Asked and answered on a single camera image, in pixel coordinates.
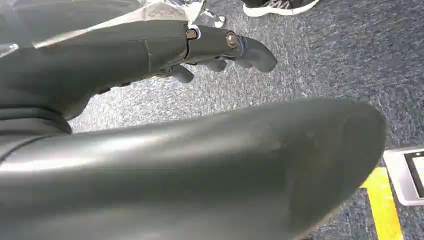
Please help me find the person's black white shoe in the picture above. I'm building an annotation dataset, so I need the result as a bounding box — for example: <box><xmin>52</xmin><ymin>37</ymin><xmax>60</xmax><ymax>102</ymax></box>
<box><xmin>242</xmin><ymin>0</ymin><xmax>321</xmax><ymax>18</ymax></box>

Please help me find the yellow floor tape strip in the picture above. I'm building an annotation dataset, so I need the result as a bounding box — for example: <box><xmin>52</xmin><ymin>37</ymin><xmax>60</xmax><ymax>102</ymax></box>
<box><xmin>360</xmin><ymin>166</ymin><xmax>405</xmax><ymax>240</ymax></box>

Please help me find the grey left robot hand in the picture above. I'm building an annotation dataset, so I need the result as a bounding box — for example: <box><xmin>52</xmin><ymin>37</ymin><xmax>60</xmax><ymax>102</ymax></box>
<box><xmin>0</xmin><ymin>19</ymin><xmax>387</xmax><ymax>240</ymax></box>

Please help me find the white tray with black inset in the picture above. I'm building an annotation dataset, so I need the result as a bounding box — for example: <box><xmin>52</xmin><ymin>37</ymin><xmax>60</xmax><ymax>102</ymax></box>
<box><xmin>382</xmin><ymin>147</ymin><xmax>424</xmax><ymax>207</ymax></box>

